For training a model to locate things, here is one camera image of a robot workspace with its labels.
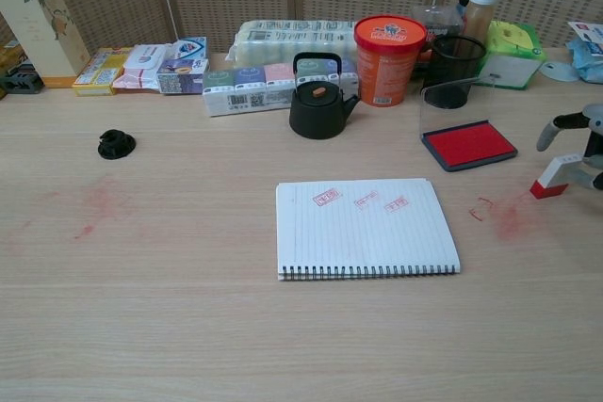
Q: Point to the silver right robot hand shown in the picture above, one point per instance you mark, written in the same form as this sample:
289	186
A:
594	116

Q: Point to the white and red stamp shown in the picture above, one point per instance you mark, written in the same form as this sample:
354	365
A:
551	176

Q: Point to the white spiral lined notebook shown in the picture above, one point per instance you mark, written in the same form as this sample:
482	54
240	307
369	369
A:
367	242

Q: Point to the light blue wipes pack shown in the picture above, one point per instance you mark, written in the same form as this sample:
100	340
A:
589	68

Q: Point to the pale blue round disc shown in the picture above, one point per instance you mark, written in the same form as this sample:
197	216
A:
558	71

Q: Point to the green tissue box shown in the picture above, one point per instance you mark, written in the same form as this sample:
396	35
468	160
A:
511	44

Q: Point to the red ink pad clear lid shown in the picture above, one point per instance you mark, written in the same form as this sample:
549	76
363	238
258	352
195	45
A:
471	145

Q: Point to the black mesh pen cup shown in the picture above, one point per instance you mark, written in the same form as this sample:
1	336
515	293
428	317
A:
457	63

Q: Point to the brown bottle white cap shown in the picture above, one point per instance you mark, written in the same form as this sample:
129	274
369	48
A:
478	16

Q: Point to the orange lidded tub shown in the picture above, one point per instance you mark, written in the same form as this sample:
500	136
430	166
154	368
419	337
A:
386	63

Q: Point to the clear wrapped paper roll pack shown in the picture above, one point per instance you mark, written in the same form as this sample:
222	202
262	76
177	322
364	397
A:
282	39

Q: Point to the blue and white small box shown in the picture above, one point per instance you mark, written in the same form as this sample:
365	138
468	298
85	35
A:
190	49

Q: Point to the purple small box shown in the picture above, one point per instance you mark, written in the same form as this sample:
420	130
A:
181	77

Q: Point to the pink wet wipes pack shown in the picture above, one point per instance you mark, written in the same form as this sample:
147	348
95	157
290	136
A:
141	68

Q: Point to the small black round plastic part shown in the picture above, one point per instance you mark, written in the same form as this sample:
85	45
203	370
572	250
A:
115	145

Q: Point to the yellow snack box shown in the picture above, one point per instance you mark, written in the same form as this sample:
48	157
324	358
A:
96	72

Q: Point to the tall beige carton orange top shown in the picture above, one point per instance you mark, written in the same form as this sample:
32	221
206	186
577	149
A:
33	30

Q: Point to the dark grey slotted holder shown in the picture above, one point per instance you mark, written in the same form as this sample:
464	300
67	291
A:
21	82

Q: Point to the gold foil pack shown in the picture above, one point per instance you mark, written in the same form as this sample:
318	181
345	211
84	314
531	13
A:
9	56

